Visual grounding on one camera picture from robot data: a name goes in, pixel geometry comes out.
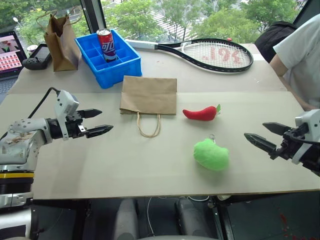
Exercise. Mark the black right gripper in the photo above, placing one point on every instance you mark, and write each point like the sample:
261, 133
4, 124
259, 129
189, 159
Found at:
290, 143

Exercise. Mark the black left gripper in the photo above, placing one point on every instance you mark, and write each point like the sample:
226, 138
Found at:
72, 125

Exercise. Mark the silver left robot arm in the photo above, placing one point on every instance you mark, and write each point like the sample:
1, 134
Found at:
22, 140

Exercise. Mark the flat brown paper bag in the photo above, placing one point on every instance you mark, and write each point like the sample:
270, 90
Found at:
149, 97

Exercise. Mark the green plush toy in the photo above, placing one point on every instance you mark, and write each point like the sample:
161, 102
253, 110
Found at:
212, 156

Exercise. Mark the blue plastic divided crate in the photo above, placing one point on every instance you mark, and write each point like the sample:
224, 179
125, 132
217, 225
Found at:
110, 63

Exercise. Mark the red chili pepper plush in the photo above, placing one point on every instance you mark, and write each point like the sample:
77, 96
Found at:
200, 114

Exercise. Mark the red soda can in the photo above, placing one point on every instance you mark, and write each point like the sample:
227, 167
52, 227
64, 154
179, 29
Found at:
107, 46

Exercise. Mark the person in white t-shirt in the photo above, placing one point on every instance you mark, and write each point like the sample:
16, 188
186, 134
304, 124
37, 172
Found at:
298, 62

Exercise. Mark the black handheld game console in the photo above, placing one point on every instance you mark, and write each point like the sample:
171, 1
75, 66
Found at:
37, 58

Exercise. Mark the black backpack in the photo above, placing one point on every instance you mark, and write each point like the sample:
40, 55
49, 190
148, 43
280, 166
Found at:
273, 40

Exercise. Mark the grey robot leg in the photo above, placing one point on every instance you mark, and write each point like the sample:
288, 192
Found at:
126, 220
190, 216

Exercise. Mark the open laptop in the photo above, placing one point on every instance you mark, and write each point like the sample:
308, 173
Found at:
8, 62

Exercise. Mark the black and white tennis racket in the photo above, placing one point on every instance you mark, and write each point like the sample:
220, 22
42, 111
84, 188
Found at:
200, 53

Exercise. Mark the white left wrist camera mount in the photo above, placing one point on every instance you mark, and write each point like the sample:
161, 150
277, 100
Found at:
65, 103

